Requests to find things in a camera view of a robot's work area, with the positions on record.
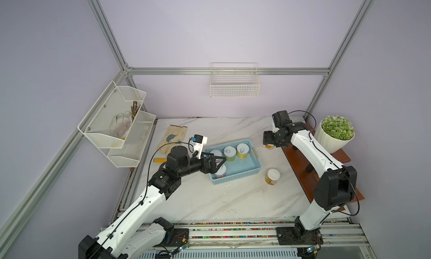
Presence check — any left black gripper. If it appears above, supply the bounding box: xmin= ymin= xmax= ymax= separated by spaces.
xmin=178 ymin=152 xmax=225 ymax=178

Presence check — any pink label can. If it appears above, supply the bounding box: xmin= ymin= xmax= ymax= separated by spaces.
xmin=213 ymin=164 xmax=227 ymax=179
xmin=210 ymin=150 xmax=223 ymax=158

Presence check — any orange label can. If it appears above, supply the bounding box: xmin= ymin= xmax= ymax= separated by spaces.
xmin=266 ymin=169 xmax=281 ymax=186
xmin=265 ymin=144 xmax=276 ymax=150

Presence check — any green label can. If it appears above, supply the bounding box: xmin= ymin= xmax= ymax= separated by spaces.
xmin=223 ymin=146 xmax=237 ymax=162

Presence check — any light blue plastic basket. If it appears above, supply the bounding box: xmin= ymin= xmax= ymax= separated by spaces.
xmin=204 ymin=139 xmax=263 ymax=185

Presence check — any yellow label can front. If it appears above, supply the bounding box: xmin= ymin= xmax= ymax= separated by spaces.
xmin=236 ymin=143 xmax=250 ymax=159

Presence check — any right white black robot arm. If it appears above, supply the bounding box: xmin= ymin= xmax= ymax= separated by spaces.
xmin=263 ymin=110 xmax=358 ymax=234

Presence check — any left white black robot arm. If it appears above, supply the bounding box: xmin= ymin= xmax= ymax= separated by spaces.
xmin=78 ymin=145 xmax=226 ymax=259

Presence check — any brown wooden stepped shelf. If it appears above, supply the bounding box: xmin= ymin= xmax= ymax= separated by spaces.
xmin=282 ymin=124 xmax=363 ymax=212

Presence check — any yellow plastic scoop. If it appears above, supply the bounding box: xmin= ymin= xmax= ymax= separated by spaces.
xmin=153 ymin=158 xmax=167 ymax=163

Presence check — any white pot green plant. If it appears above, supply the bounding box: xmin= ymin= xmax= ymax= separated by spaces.
xmin=314 ymin=115 xmax=355 ymax=154

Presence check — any brown dried twig in rack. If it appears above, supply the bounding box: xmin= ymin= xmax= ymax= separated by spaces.
xmin=131 ymin=101 xmax=140 ymax=122

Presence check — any clear glass item in rack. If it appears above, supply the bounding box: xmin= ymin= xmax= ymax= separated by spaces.
xmin=110 ymin=111 xmax=132 ymax=139

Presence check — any white two-tier mesh rack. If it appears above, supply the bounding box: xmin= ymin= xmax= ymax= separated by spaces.
xmin=77 ymin=82 xmax=156 ymax=168

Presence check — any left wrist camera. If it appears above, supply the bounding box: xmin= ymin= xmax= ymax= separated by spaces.
xmin=191 ymin=134 xmax=208 ymax=159

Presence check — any white wire wall basket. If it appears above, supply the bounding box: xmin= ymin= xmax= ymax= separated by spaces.
xmin=210 ymin=62 xmax=260 ymax=98

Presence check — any aluminium frame rail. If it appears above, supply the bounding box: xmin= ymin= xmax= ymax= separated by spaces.
xmin=128 ymin=68 xmax=330 ymax=75

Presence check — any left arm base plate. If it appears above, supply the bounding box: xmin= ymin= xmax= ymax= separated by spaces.
xmin=151 ymin=228 xmax=190 ymax=248

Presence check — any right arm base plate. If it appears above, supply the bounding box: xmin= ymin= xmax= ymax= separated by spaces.
xmin=276 ymin=227 xmax=323 ymax=246

